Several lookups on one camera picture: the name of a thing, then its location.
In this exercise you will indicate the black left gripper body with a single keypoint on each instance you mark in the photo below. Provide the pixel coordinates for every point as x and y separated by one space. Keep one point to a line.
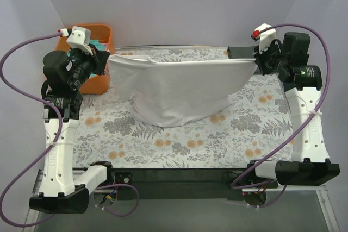
97 60

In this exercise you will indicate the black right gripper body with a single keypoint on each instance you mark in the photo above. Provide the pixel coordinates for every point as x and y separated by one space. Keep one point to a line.
260 62

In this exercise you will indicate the white t shirt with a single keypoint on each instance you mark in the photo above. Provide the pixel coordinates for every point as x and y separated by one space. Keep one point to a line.
171 94

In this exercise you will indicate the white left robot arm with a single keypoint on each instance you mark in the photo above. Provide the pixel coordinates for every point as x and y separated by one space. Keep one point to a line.
60 192

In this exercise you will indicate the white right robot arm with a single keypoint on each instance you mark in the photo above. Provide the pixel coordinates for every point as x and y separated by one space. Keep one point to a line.
310 163

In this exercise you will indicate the orange plastic basket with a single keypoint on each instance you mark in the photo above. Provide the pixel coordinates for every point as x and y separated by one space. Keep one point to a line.
98 82

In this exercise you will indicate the teal t shirt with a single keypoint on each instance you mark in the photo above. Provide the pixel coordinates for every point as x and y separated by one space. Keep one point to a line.
98 45

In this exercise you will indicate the folded dark green t shirt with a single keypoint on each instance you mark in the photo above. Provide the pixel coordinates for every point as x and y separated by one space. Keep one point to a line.
240 52

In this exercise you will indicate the pink t shirt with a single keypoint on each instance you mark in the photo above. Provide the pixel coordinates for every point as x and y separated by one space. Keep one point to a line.
105 46

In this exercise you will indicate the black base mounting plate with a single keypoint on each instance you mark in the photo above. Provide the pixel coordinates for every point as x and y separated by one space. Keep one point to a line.
181 183

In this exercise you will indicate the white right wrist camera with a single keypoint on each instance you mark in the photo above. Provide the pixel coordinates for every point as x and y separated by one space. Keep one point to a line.
265 39

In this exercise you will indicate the aluminium frame rail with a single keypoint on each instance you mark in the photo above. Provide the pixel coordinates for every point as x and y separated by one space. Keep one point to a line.
33 216

